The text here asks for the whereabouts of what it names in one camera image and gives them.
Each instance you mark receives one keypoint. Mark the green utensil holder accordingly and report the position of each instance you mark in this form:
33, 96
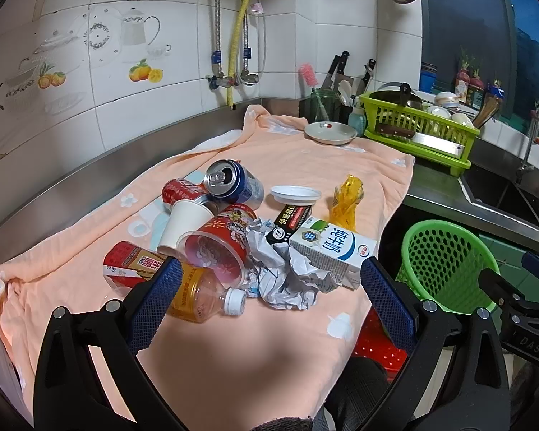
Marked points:
320, 106

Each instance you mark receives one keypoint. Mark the white milk carton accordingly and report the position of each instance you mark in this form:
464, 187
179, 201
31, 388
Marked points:
339, 251

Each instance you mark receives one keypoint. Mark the white ceramic saucer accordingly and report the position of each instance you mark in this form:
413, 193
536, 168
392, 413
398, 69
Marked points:
330, 133

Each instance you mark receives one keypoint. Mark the green mesh trash basket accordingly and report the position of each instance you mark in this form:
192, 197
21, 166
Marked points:
442, 262

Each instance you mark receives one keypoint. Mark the metal water valves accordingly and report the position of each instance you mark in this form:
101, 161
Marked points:
240, 52

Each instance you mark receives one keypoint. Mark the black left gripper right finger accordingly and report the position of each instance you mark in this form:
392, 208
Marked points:
474, 393

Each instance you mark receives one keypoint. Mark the red Coca-Cola can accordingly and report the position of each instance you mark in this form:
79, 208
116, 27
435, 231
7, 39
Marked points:
179, 189

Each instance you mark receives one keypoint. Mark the black pan in rack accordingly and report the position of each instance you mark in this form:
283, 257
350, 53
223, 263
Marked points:
398, 93

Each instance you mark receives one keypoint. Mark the black glue box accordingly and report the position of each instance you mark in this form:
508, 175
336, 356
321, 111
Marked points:
288, 221

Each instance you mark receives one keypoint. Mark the pink bottle brush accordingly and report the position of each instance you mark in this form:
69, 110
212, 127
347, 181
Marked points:
308, 80

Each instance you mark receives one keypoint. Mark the clear plastic tea bottle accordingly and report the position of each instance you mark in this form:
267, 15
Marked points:
201, 296

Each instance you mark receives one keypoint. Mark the steel sink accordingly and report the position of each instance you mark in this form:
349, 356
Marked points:
496, 180

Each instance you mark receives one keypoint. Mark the crumpled silver paper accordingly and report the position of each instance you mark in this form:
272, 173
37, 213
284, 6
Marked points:
278, 274

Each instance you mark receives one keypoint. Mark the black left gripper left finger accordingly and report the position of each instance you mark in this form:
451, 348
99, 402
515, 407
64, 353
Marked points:
68, 393

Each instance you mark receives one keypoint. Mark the red plastic stool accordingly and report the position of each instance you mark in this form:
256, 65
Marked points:
373, 343

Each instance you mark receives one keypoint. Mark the red clear plastic cup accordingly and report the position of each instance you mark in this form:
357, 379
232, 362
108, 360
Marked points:
220, 244

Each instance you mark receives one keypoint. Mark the yellow plastic wrapper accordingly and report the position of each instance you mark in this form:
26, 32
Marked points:
346, 198

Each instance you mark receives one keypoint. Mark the teal soap bottle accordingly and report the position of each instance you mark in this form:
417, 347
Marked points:
357, 118

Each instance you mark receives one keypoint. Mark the blue beverage can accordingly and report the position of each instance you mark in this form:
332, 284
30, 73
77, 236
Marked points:
230, 182

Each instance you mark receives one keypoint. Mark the white paper cup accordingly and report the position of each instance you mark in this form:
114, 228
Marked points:
186, 216

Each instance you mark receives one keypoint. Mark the green dish rack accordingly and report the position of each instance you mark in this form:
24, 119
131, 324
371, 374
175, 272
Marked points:
419, 133

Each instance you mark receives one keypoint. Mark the red gold drink bottle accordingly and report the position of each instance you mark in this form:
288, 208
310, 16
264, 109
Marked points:
126, 265

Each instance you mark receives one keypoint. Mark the white plastic lid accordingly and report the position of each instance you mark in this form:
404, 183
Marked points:
295, 195

